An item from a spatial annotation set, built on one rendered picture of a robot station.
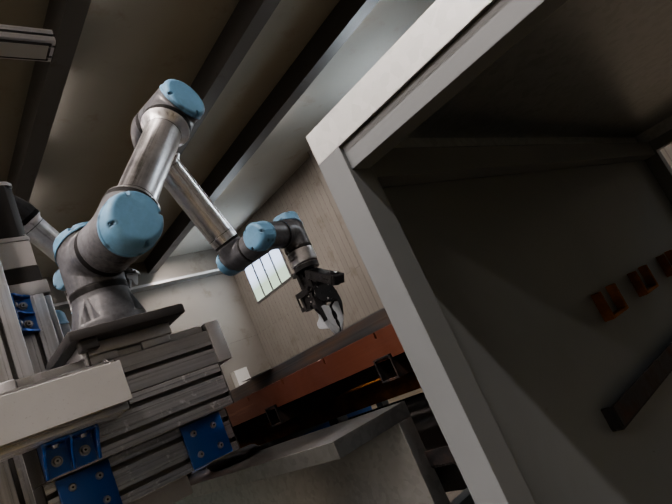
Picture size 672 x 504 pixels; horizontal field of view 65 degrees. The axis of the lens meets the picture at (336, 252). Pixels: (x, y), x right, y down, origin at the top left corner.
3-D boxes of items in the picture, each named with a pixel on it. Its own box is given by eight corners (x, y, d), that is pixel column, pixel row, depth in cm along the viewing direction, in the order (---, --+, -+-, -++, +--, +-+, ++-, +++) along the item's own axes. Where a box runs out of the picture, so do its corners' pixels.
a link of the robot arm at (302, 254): (317, 243, 144) (295, 247, 139) (324, 258, 143) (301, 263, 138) (302, 254, 149) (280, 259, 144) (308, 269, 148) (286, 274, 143)
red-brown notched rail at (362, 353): (170, 454, 194) (164, 438, 196) (549, 288, 83) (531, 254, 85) (160, 458, 192) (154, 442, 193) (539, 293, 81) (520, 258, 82)
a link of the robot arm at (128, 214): (120, 287, 107) (181, 129, 143) (159, 254, 99) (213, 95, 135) (63, 258, 101) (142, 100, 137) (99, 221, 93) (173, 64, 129)
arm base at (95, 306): (83, 332, 97) (67, 284, 99) (66, 355, 108) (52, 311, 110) (160, 312, 107) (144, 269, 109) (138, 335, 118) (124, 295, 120)
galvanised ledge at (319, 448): (166, 491, 192) (163, 483, 193) (410, 415, 103) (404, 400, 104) (112, 518, 178) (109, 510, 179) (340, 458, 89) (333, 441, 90)
